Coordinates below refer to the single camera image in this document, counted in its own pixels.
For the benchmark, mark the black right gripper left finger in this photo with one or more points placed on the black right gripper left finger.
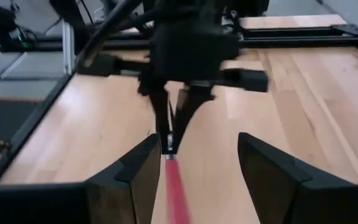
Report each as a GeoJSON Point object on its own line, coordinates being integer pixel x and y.
{"type": "Point", "coordinates": [120, 193]}

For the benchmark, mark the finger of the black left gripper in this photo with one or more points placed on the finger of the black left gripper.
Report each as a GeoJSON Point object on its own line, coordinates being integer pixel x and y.
{"type": "Point", "coordinates": [188, 109]}
{"type": "Point", "coordinates": [162, 118]}

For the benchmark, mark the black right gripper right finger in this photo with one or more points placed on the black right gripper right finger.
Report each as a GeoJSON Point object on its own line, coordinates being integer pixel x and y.
{"type": "Point", "coordinates": [278, 193]}

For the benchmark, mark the white metal post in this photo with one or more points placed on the white metal post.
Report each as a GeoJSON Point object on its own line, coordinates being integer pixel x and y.
{"type": "Point", "coordinates": [68, 46]}

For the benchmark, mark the black floor mat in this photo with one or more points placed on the black floor mat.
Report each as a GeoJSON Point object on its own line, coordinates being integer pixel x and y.
{"type": "Point", "coordinates": [5, 118]}

